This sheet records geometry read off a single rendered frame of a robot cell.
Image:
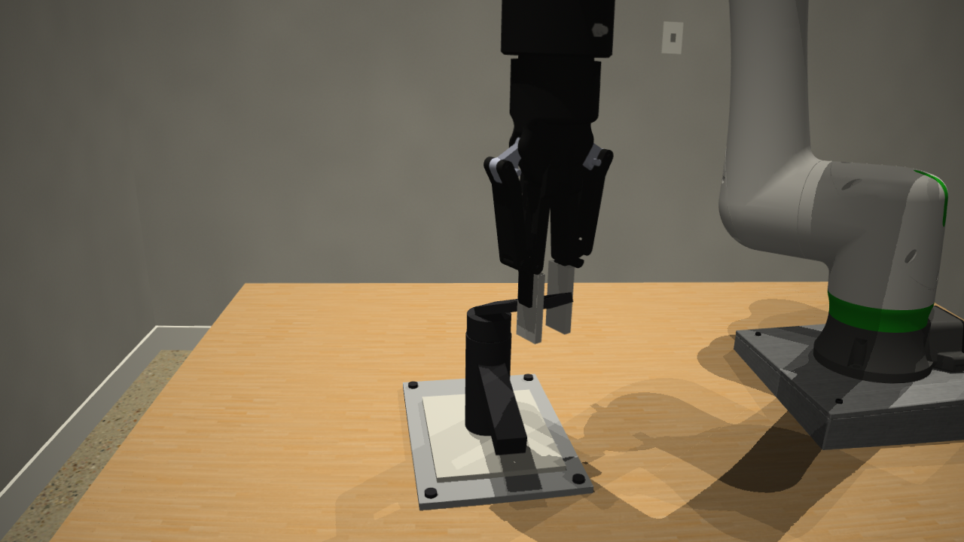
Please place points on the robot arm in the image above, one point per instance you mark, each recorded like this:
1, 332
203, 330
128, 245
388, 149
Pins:
879, 229

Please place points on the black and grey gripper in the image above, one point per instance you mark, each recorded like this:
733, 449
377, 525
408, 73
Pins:
543, 95

